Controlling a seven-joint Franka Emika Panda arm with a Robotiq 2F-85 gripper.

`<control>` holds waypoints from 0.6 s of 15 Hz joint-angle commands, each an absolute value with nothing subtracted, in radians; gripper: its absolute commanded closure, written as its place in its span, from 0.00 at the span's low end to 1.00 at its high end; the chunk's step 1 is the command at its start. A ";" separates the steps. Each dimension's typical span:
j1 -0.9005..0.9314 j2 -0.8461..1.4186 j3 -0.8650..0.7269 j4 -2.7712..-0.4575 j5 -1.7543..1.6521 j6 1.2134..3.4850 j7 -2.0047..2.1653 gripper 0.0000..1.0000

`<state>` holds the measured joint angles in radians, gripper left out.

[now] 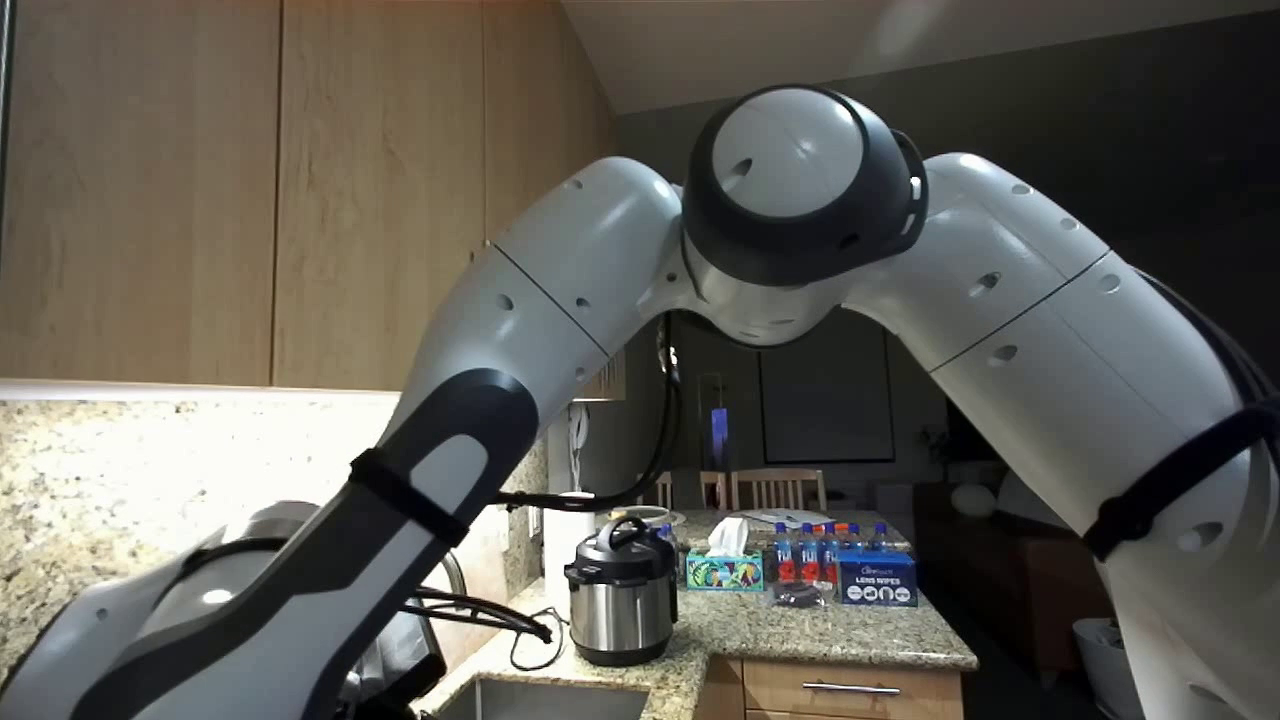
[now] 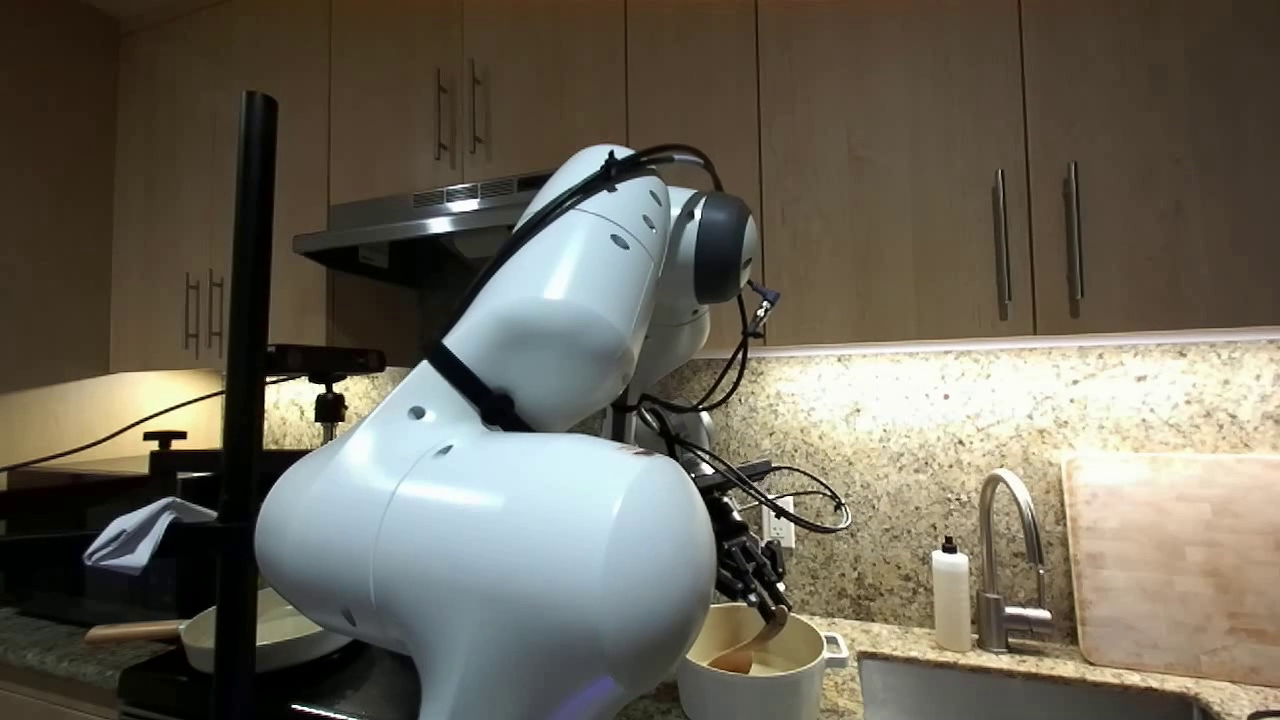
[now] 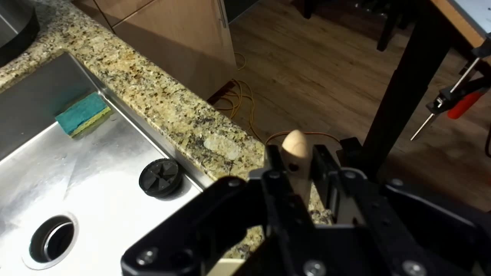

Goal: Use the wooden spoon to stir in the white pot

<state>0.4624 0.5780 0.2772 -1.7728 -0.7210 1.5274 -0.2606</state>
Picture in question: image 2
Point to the wooden spoon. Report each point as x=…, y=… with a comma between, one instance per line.
x=740, y=653

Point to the white soap bottle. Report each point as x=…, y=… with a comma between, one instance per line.
x=951, y=603

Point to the black clamp knob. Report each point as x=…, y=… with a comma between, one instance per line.
x=164, y=460

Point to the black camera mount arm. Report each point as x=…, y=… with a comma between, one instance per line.
x=326, y=362

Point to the light wooden cabinet above hood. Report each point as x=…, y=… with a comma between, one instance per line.
x=402, y=81

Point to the white pot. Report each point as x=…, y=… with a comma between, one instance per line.
x=762, y=702

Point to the black vertical stand pole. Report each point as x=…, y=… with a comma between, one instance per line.
x=247, y=401

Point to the narrow light wooden wall cabinet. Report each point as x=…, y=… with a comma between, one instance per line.
x=161, y=163

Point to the steel range hood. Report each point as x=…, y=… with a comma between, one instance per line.
x=402, y=235

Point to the white crumpled cloth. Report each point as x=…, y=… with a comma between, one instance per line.
x=142, y=530

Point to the wide light wooden wall cabinet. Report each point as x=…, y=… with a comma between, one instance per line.
x=1173, y=133

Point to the white kitchen sink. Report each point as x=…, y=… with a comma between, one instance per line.
x=1012, y=690

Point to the steel kitchen faucet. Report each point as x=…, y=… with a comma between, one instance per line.
x=993, y=622

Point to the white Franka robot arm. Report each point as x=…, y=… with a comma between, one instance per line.
x=492, y=572

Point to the wooden cutting board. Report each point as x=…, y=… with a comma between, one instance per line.
x=1173, y=572

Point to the black countertop appliance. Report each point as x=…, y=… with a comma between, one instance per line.
x=54, y=547

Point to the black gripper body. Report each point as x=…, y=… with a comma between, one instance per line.
x=747, y=543

